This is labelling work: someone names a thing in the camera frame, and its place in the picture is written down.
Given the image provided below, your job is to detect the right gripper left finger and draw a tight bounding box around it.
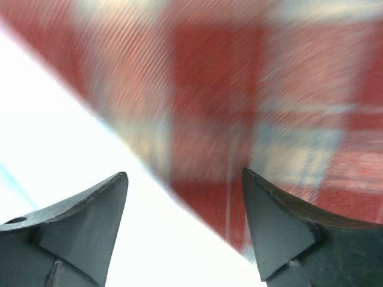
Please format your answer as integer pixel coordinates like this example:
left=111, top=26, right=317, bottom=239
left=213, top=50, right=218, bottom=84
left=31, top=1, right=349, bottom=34
left=1, top=172, right=128, bottom=287

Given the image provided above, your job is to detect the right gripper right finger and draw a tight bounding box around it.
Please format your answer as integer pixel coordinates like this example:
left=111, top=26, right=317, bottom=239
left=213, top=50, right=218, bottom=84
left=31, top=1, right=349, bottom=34
left=242, top=169, right=382, bottom=287

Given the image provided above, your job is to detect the red plaid skirt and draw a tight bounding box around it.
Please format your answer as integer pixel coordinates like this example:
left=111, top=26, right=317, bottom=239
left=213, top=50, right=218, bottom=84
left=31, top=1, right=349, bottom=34
left=1, top=1, right=382, bottom=257

